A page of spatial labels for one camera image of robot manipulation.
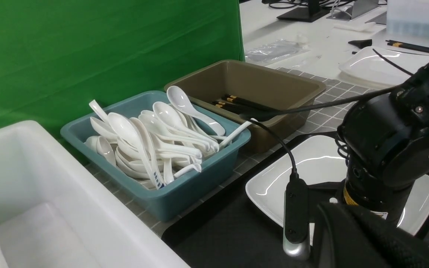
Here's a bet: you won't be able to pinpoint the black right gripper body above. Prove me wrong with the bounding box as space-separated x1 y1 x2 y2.
313 202 429 268

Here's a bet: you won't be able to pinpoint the large white square plate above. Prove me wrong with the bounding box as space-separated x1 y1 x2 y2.
245 135 429 235

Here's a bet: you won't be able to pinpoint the white ceramic soup spoon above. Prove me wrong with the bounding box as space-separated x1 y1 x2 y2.
166 86 225 136

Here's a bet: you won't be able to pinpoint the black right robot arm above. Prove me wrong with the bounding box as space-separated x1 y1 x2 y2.
306 63 429 268

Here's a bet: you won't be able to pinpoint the white plate on desk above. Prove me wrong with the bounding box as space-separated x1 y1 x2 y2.
339 47 429 87

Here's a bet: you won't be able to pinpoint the bundle of black chopsticks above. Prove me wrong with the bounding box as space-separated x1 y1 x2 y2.
211 94 276 114

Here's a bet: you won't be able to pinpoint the brown plastic chopstick bin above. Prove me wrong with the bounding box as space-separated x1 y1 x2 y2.
164 60 326 154

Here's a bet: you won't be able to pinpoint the clear plastic bag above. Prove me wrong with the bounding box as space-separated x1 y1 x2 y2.
244 38 310 66

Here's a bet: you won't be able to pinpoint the chopsticks on far desk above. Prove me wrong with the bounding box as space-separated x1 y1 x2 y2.
386 40 429 53

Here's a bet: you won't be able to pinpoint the pile of white soup spoons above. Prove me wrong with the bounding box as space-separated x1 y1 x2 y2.
86 100 250 189

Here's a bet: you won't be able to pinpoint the teal plastic spoon bin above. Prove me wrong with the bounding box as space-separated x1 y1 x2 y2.
61 90 251 222

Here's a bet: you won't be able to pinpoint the large translucent white bin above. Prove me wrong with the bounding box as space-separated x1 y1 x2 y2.
0 121 188 268

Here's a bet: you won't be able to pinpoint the green backdrop cloth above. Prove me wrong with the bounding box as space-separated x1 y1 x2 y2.
0 0 245 164

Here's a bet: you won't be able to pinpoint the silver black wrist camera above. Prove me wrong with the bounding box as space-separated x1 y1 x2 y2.
283 175 310 261

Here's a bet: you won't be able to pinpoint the black camera cable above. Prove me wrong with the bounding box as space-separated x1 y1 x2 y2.
239 48 414 179

